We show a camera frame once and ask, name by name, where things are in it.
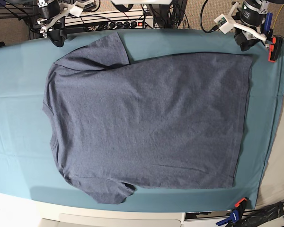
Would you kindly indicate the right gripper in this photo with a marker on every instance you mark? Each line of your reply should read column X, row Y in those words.
column 53, row 28

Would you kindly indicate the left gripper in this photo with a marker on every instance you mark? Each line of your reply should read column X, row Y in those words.
column 248, row 36

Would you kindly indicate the blue grey T-shirt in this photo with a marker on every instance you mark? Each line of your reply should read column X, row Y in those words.
column 173, row 122

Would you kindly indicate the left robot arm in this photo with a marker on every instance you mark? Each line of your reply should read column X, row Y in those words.
column 252, row 14

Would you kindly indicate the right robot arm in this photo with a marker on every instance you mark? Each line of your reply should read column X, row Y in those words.
column 50, row 5

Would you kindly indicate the orange black clamp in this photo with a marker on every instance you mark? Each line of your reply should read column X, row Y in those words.
column 275, row 49

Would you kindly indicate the black power strip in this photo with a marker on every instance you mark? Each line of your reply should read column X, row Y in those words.
column 111, row 25

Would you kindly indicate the teal table cloth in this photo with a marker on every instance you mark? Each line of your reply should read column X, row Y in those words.
column 27, row 168

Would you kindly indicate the blue orange clamp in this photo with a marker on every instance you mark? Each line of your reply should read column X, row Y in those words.
column 235, row 214

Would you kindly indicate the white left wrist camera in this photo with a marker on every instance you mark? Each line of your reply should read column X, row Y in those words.
column 225, row 23

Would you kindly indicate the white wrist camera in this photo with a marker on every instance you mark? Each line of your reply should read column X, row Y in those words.
column 75, row 9
column 225, row 23

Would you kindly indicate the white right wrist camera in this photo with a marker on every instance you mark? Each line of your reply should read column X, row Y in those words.
column 75, row 9

